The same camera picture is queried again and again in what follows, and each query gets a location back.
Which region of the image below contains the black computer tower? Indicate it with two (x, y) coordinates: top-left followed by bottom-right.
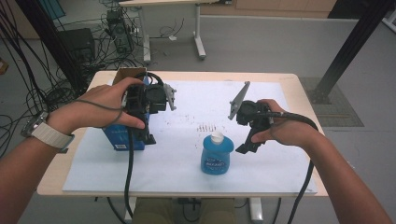
(106, 8), (134, 54)

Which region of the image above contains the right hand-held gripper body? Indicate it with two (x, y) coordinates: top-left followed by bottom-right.
(228, 81), (275, 134)

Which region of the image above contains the person's left hand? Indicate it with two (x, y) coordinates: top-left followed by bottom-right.
(46, 77), (148, 135)

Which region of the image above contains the white background desk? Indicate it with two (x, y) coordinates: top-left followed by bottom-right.
(119, 0), (233, 64)

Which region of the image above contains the white table leg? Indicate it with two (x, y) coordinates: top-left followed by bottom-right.
(125, 197), (138, 220)
(248, 197), (264, 222)

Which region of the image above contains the white table mat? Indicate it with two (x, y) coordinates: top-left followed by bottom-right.
(62, 79), (318, 194)

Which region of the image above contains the light wooden cabinet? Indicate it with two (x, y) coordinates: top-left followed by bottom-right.
(200, 0), (337, 19)

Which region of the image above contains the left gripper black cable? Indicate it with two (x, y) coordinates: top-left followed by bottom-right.
(123, 72), (164, 220)

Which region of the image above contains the wristwatch with white band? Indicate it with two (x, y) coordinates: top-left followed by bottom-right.
(21, 111), (76, 153)

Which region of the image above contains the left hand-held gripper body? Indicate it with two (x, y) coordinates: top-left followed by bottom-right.
(123, 74), (177, 116)

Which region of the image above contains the blue bottle with white cap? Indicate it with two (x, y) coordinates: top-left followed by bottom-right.
(200, 130), (235, 175)

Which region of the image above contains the tangle of black floor cables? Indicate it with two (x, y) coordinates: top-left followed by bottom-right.
(0, 0), (144, 160)

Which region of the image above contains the thin grey wrist cord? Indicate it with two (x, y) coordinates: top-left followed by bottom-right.
(74, 98), (125, 125)

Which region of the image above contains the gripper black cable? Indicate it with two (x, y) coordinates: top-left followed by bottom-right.
(265, 111), (319, 224)
(123, 72), (164, 220)

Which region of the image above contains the black equipment box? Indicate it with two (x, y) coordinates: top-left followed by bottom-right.
(59, 27), (96, 63)

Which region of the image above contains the person's right hand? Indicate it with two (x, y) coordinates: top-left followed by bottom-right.
(250, 98), (321, 147)

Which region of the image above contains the blue cardboard box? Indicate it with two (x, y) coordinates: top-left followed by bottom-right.
(102, 66), (151, 152)

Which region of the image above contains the teal panel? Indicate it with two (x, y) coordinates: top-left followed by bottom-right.
(38, 0), (66, 20)

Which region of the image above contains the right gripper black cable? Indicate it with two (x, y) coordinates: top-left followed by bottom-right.
(265, 111), (319, 224)

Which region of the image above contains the black metal post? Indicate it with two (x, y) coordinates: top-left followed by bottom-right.
(309, 0), (396, 105)
(15, 0), (88, 91)

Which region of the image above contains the dark grey floor mat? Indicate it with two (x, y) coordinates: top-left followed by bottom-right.
(298, 77), (365, 128)

